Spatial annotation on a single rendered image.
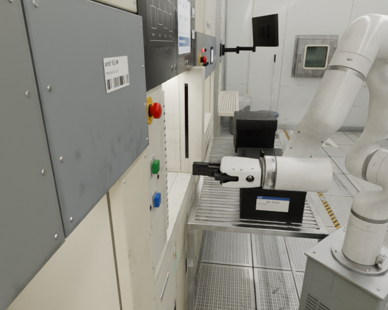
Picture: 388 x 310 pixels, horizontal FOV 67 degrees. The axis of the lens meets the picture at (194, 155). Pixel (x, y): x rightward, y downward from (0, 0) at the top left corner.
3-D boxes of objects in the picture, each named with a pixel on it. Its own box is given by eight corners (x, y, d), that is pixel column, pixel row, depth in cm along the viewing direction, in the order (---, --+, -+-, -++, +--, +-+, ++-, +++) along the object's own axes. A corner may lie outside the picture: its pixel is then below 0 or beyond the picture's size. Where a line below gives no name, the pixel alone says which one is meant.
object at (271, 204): (239, 219, 133) (241, 184, 127) (239, 190, 159) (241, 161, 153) (302, 224, 129) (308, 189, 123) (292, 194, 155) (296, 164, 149)
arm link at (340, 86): (314, 78, 83) (268, 176, 85) (334, 61, 67) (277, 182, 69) (345, 90, 82) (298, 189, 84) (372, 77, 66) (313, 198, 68)
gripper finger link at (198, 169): (217, 180, 73) (191, 179, 74) (218, 175, 76) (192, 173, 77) (218, 168, 72) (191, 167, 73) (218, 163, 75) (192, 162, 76)
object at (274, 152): (289, 181, 170) (292, 160, 165) (238, 179, 172) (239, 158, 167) (279, 162, 197) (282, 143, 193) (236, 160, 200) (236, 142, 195)
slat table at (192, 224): (304, 359, 149) (329, 234, 123) (188, 344, 157) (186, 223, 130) (274, 218, 270) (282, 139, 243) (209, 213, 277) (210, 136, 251)
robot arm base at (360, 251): (397, 259, 108) (411, 216, 101) (374, 283, 97) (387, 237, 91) (346, 235, 122) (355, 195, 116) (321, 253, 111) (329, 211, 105)
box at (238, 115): (274, 154, 211) (278, 120, 202) (234, 153, 213) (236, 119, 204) (268, 141, 238) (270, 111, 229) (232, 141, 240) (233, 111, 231)
